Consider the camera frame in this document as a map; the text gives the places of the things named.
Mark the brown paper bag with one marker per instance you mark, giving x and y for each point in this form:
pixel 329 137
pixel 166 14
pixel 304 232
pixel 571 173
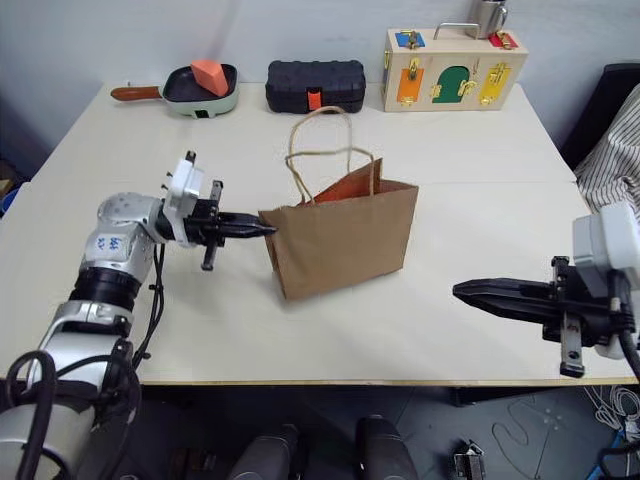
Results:
pixel 345 240

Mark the orange wedge block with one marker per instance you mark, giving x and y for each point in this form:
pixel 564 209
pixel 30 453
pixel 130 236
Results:
pixel 210 76

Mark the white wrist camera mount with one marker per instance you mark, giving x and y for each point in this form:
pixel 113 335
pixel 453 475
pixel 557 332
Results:
pixel 602 240
pixel 184 192

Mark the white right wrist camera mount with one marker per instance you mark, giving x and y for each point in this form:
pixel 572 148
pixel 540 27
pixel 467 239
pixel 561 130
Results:
pixel 602 240

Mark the black chair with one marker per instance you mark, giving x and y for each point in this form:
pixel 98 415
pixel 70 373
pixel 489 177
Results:
pixel 595 110

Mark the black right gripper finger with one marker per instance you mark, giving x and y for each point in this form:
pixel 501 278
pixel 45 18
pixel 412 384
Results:
pixel 510 311
pixel 500 289

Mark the dark rounded shape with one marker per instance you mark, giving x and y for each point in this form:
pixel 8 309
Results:
pixel 265 455
pixel 385 450

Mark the metal cup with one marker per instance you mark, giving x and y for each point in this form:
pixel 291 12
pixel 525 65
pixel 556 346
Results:
pixel 490 17

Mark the striped cloth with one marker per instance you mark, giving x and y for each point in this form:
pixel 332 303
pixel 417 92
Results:
pixel 612 160

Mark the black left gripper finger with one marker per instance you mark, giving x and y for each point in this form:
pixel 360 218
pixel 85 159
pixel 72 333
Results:
pixel 245 220
pixel 242 232

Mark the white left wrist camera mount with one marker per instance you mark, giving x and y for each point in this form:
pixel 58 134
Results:
pixel 184 192

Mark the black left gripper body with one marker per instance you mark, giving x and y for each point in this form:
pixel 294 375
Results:
pixel 205 227

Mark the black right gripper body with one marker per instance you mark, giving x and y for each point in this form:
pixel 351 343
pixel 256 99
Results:
pixel 575 310

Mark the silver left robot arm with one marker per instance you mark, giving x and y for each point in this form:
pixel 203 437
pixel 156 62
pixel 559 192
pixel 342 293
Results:
pixel 100 280

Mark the black floor clamp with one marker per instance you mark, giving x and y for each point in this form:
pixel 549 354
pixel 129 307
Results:
pixel 470 462

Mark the wooden lock box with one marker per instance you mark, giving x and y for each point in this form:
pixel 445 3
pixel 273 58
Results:
pixel 452 70

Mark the black plastic tool case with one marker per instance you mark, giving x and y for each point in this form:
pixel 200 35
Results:
pixel 315 85

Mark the blue bin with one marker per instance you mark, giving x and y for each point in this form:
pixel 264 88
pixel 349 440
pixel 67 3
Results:
pixel 6 206

